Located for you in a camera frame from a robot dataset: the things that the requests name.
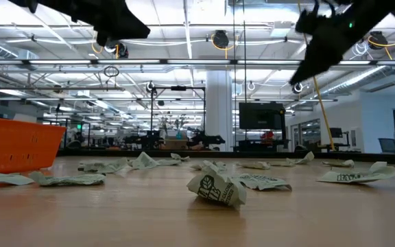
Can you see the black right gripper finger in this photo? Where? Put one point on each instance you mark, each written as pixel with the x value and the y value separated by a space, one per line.
pixel 305 65
pixel 321 65

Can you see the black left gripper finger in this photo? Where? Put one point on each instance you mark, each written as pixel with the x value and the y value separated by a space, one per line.
pixel 130 27
pixel 104 39

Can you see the pale green stevia packet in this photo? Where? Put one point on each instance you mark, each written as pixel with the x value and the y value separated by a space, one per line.
pixel 254 165
pixel 105 167
pixel 209 165
pixel 2 178
pixel 303 159
pixel 146 161
pixel 262 181
pixel 218 188
pixel 179 157
pixel 70 179
pixel 339 163
pixel 358 175

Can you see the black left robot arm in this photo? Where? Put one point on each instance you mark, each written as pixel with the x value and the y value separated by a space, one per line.
pixel 22 2

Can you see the black background robot arm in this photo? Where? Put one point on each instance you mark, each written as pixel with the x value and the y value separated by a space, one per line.
pixel 144 140
pixel 206 139

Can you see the long ceiling light bar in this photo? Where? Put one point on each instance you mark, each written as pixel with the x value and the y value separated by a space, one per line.
pixel 129 61

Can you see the black monitor on stand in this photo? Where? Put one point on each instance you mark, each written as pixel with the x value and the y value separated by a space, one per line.
pixel 261 116

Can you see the small black monitor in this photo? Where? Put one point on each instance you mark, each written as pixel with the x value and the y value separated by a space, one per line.
pixel 336 132

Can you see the white building column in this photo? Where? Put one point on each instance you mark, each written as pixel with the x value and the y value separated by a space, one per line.
pixel 219 109

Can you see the teal vase with plant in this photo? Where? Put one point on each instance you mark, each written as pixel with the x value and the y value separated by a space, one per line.
pixel 179 134

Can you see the brown cardboard box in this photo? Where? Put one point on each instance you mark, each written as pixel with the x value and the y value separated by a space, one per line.
pixel 175 144

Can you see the orange plastic basket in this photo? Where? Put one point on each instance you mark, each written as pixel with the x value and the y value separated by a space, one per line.
pixel 12 144

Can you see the black background rig frame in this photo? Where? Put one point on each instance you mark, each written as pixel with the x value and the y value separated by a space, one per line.
pixel 152 113

